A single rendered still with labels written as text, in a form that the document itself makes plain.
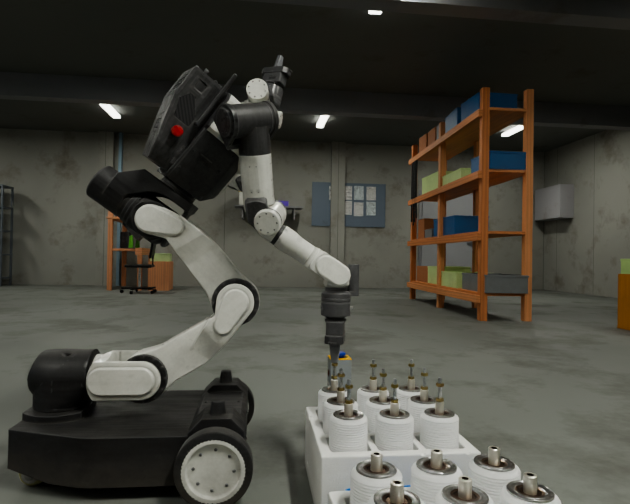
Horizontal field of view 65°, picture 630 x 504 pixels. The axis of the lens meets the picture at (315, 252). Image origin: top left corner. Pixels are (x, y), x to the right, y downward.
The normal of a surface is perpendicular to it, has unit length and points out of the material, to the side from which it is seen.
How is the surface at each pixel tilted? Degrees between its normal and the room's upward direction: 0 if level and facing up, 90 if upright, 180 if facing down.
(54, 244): 90
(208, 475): 90
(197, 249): 111
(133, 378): 90
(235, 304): 90
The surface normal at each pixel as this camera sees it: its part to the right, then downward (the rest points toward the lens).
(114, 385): 0.11, -0.01
